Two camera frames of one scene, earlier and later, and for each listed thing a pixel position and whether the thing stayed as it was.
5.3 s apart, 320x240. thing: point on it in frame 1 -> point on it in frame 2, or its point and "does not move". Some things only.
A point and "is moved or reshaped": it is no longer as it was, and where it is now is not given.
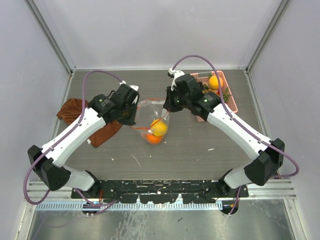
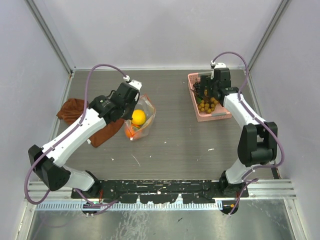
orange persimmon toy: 153,139 -> 130,133
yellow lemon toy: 160,129 -> 136,127
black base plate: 161,191 does not move
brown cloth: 72,109 does not move
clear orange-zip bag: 152,120 is moved or reshaped
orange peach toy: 213,83 is moved or reshaped
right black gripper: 169,104 -> 206,80
